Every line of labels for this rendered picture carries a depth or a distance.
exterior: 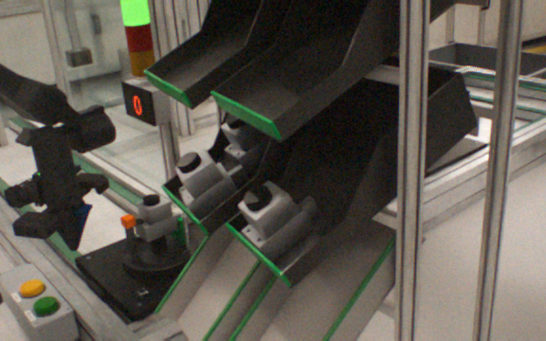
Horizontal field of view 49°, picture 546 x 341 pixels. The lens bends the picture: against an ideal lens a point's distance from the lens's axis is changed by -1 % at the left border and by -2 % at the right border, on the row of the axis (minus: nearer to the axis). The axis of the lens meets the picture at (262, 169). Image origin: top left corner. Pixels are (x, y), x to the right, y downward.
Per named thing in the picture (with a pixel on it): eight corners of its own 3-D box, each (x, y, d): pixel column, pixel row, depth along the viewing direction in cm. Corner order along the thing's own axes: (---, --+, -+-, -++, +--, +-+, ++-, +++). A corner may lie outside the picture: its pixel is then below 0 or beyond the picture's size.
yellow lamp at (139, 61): (139, 78, 115) (136, 53, 113) (127, 74, 119) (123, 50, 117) (161, 73, 118) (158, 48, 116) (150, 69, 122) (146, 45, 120)
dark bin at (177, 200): (208, 238, 72) (176, 194, 68) (169, 198, 83) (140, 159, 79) (376, 99, 78) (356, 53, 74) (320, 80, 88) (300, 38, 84)
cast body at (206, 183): (197, 221, 75) (168, 181, 71) (189, 205, 78) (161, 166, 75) (253, 184, 75) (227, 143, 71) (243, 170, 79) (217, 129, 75)
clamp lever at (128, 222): (131, 259, 104) (124, 220, 101) (125, 254, 106) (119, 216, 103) (149, 251, 106) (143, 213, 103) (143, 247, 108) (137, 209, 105)
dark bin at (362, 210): (290, 290, 61) (258, 242, 57) (233, 237, 72) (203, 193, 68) (478, 125, 67) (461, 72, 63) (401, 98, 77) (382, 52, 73)
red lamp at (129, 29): (136, 53, 113) (131, 26, 111) (123, 49, 117) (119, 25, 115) (158, 47, 116) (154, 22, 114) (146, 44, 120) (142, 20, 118)
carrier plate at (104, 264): (136, 326, 95) (133, 314, 94) (76, 266, 113) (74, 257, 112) (253, 267, 108) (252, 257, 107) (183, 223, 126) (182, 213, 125)
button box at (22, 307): (42, 356, 97) (33, 326, 95) (3, 300, 113) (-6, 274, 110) (81, 337, 101) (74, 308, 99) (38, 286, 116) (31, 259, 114)
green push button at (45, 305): (40, 323, 97) (37, 313, 96) (31, 312, 100) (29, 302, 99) (63, 313, 99) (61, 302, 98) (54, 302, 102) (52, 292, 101)
